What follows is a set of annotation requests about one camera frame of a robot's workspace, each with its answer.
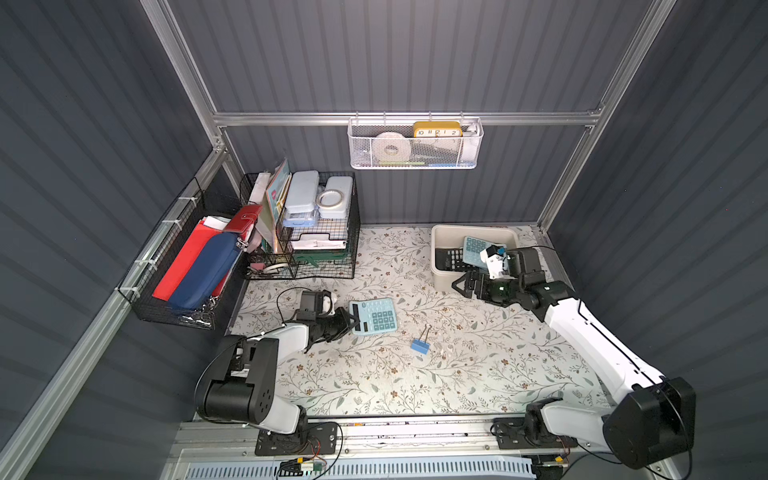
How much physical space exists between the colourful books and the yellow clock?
459 mm

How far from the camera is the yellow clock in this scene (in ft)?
2.91

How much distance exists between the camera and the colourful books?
91cm
